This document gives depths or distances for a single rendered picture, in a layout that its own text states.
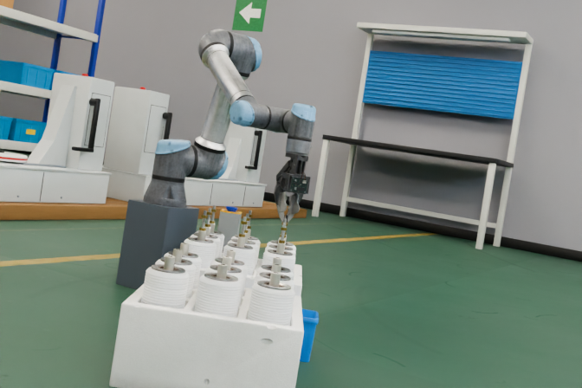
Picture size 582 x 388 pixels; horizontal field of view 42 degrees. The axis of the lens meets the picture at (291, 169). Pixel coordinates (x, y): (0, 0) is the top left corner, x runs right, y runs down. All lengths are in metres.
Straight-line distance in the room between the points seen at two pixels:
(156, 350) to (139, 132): 3.32
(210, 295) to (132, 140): 3.32
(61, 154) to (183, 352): 2.97
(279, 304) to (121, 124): 3.45
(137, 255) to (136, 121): 2.33
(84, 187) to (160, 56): 4.80
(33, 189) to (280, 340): 2.72
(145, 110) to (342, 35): 3.46
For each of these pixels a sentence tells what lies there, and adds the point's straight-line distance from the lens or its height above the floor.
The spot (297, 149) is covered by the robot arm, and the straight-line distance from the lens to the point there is 2.27.
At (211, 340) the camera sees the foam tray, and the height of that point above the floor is 0.13.
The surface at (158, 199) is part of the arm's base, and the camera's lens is 2.63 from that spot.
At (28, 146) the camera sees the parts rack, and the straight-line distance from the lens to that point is 7.65.
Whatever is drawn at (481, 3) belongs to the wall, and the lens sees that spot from 7.46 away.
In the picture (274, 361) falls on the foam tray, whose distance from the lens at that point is 1.64.
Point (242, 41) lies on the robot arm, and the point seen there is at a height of 0.90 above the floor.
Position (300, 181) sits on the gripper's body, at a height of 0.47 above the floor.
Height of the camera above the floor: 0.55
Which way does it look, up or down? 1 degrees down
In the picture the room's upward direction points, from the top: 9 degrees clockwise
